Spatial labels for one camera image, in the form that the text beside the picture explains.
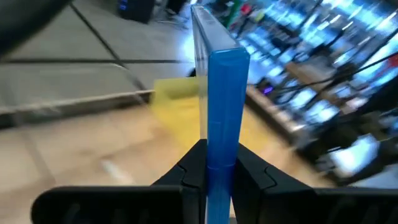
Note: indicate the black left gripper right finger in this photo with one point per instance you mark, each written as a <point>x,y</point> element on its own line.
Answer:
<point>280,202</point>

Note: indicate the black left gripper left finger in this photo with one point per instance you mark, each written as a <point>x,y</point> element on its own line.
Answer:
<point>140,205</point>

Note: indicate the blue plastic disc case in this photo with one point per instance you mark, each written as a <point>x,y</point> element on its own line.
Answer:
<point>225,109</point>

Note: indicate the yellow plastic bin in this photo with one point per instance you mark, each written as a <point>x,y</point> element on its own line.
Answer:
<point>177,109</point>

